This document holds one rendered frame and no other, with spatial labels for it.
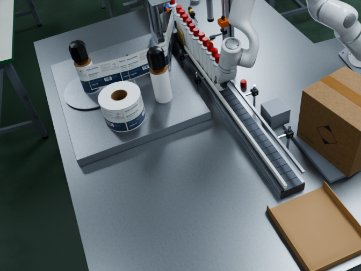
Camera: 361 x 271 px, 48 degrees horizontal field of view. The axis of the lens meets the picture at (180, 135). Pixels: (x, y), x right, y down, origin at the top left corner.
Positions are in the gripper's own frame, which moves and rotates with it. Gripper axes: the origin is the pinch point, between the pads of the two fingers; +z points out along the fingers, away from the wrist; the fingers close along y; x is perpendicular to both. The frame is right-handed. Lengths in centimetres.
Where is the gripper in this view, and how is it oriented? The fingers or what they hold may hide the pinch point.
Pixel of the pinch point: (223, 84)
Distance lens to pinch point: 202.3
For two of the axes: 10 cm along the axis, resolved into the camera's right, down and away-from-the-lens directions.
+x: 3.8, 8.4, -3.8
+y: -9.2, 3.4, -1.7
